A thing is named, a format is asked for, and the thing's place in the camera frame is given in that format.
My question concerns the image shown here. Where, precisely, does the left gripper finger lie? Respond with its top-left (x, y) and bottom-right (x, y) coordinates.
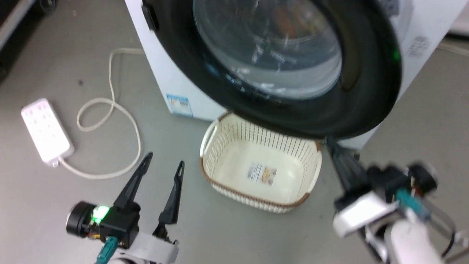
top-left (158, 160), bottom-right (185, 225)
top-left (113, 152), bottom-right (153, 211)

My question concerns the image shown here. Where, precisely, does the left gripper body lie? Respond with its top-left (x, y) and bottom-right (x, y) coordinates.
top-left (66, 200), bottom-right (180, 264)

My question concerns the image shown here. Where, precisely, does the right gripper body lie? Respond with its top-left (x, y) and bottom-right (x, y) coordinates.
top-left (333, 163), bottom-right (439, 239)

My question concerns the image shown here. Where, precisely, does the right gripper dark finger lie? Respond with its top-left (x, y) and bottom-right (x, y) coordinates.
top-left (324, 136), bottom-right (370, 195)

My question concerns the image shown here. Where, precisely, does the black round washer door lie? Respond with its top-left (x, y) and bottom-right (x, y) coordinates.
top-left (141, 0), bottom-right (403, 140)

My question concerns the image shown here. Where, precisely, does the white front-load washing machine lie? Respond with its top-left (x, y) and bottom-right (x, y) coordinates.
top-left (124, 0), bottom-right (469, 151)

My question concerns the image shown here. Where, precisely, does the barcode label sticker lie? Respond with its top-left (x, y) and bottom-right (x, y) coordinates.
top-left (247, 162), bottom-right (278, 186)

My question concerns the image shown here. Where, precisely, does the blue energy label sticker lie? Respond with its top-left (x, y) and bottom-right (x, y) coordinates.
top-left (166, 93), bottom-right (193, 117)

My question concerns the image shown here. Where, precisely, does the cream plastic laundry basket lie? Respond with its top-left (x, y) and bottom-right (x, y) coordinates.
top-left (199, 112), bottom-right (323, 213)

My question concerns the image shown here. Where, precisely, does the white power strip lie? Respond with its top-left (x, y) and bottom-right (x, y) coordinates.
top-left (21, 98), bottom-right (75, 167)

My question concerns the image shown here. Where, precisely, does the dark furniture edge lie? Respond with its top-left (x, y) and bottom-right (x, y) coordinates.
top-left (0, 0), bottom-right (57, 50)

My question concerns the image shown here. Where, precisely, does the teal left gripper cable plug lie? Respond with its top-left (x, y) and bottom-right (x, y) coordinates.
top-left (96, 236), bottom-right (119, 264)

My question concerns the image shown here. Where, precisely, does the teal gripper cable plug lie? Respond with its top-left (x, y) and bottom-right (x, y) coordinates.
top-left (96, 236), bottom-right (119, 264)
top-left (396, 188), bottom-right (430, 221)

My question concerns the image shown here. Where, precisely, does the teal right gripper cable plug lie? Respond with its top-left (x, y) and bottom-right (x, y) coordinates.
top-left (396, 188), bottom-right (430, 221)

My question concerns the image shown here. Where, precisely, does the white power strip cable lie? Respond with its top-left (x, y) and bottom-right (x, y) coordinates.
top-left (59, 48), bottom-right (146, 180)

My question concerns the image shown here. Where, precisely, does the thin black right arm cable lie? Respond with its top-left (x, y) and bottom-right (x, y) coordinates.
top-left (438, 220), bottom-right (458, 258)

